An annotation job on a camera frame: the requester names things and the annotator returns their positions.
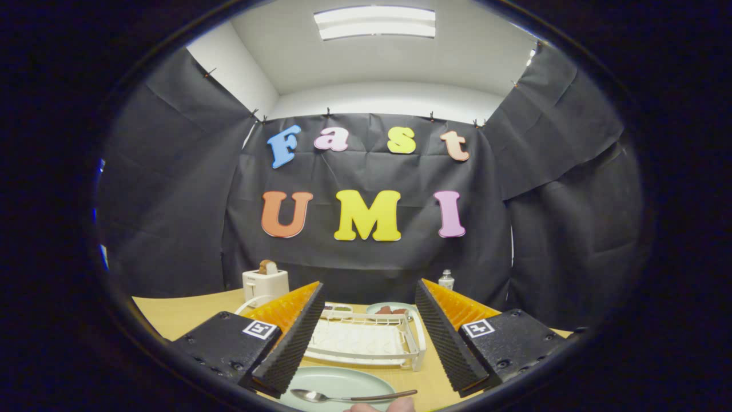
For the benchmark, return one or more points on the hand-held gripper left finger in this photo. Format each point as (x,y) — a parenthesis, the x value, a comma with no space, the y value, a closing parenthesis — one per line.
(297,337)

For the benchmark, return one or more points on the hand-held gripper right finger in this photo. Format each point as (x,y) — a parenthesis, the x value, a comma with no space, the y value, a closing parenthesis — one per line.
(443,337)

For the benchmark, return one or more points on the pale green plate with meat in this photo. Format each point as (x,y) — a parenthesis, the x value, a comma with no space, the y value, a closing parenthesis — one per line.
(412,308)

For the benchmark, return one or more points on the green tea bottle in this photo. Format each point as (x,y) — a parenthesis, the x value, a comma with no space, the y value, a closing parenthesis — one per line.
(446,281)

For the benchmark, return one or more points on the white toaster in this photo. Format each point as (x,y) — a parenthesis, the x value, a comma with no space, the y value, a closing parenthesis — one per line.
(264,285)

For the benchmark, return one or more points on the bread slice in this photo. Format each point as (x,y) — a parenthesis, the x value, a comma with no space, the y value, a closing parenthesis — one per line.
(267,267)

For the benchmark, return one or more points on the black backdrop cloth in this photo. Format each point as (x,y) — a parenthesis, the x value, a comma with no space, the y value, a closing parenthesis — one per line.
(366,257)

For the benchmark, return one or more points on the ceiling light panel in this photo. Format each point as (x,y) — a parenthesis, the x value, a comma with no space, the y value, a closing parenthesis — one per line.
(374,23)

